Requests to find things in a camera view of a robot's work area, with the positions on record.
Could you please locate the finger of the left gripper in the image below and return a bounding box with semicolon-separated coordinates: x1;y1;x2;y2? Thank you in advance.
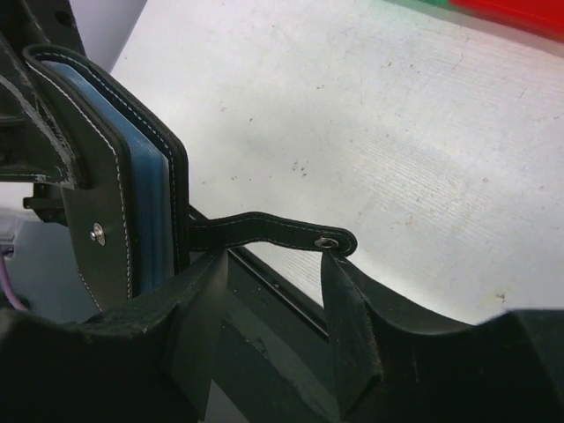
1;26;88;190

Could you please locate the green plastic bin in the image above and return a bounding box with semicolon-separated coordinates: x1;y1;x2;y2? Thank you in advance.
418;0;456;10

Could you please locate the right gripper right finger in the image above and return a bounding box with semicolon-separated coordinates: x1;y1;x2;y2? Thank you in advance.
320;253;564;423

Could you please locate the black leather card holder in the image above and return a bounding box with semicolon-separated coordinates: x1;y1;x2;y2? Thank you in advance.
21;43;357;312

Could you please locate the red plastic bin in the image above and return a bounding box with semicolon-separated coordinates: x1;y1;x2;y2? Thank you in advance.
449;0;563;41

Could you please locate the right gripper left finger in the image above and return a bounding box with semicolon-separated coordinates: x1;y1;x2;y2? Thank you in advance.
1;253;227;422

